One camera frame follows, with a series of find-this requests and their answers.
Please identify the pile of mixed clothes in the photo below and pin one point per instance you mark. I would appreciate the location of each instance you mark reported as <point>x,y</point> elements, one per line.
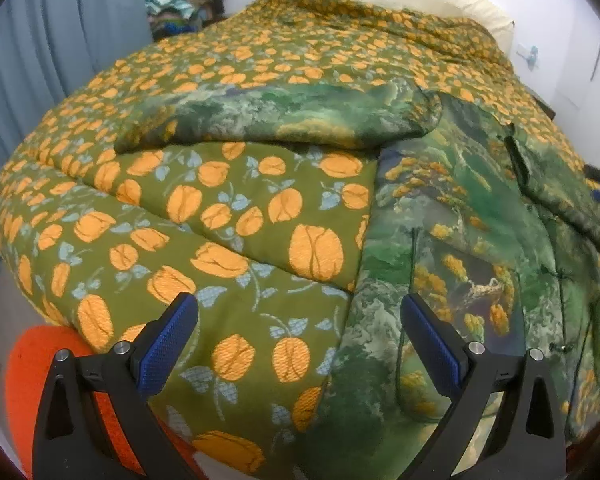
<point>180,12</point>

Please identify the orange fuzzy cloth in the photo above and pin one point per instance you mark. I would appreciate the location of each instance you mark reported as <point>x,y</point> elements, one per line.
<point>27,365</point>

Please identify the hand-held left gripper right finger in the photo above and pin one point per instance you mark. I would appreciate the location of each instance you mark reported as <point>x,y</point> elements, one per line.
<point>434,345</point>

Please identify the olive blanket with orange flowers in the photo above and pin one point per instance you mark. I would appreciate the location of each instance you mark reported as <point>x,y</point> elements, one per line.
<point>230,200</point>

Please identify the white wardrobe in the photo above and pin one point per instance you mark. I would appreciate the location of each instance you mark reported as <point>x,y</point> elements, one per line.
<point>587,60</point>

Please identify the wall socket with blue plug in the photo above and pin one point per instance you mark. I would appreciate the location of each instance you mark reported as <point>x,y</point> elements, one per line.
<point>529,55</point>

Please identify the grey-blue curtain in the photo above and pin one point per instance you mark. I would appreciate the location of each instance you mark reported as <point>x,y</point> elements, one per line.
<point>55,35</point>

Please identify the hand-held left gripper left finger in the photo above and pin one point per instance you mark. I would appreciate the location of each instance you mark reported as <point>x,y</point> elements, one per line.
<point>166,342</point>

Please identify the green landscape print garment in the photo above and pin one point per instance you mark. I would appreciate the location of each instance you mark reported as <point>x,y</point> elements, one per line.
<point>440,210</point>

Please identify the dark wooden nightstand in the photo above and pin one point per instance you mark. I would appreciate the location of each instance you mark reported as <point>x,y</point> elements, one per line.
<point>542,104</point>

